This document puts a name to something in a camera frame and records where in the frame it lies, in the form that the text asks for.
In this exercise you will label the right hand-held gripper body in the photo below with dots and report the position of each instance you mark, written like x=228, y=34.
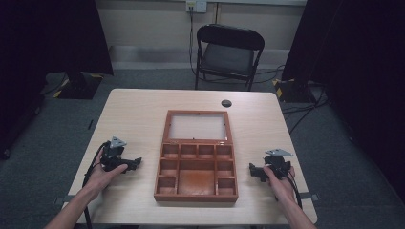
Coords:
x=277, y=163

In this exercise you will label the person's left hand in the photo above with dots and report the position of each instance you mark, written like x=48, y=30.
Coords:
x=101, y=176

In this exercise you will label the black folding chair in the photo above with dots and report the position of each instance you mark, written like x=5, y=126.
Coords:
x=229, y=57

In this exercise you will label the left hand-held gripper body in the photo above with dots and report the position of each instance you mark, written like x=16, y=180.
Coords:
x=112, y=157

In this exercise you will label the white wall socket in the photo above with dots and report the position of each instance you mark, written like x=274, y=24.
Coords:
x=196, y=5

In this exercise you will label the black stand base, yellow stripes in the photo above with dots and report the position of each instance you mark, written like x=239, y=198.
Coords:
x=293, y=90
x=81, y=87

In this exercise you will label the black curtain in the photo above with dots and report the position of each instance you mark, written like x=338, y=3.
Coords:
x=47, y=38
x=356, y=63

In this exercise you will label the person's right hand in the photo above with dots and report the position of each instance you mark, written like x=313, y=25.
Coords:
x=281, y=189

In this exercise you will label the wooden compartment box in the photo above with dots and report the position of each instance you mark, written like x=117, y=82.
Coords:
x=196, y=165

